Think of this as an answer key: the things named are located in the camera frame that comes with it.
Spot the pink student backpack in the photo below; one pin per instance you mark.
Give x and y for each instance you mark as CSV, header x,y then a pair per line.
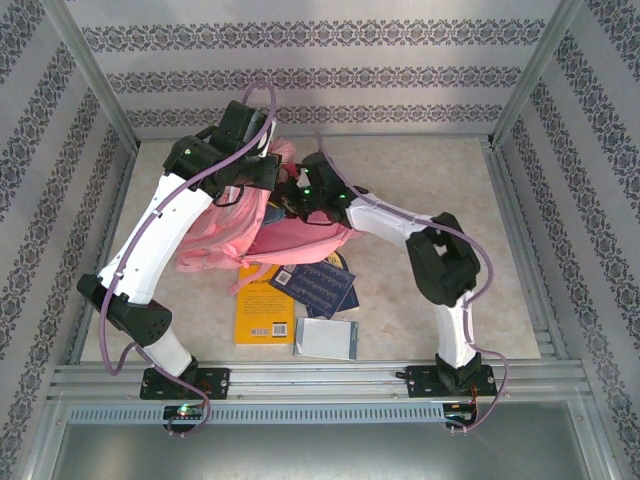
x,y
300,245

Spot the navy book with white text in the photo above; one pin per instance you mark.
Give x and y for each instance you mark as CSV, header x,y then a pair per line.
x,y
320,290

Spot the yellow paperback book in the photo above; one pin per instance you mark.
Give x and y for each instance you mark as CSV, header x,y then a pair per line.
x,y
262,315

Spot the white notepad with blue spine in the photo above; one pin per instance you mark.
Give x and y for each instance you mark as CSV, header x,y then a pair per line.
x,y
327,337

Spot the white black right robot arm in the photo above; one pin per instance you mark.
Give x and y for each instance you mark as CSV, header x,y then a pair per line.
x,y
385,217

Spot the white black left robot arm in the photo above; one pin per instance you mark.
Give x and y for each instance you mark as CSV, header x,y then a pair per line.
x,y
165,235

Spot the grey metal panel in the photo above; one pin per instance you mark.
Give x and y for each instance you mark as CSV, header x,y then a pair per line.
x,y
320,455

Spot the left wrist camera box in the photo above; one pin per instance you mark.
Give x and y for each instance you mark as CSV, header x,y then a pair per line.
x,y
267,142

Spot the aluminium frame post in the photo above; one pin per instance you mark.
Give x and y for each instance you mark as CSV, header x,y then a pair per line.
x,y
535,75
95,75

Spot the aluminium mounting rail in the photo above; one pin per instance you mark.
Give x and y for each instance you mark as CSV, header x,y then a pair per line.
x,y
320,380

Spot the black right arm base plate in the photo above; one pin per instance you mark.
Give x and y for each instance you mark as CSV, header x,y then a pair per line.
x,y
422,382

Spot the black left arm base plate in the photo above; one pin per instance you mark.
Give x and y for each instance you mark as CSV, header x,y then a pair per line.
x,y
217,382

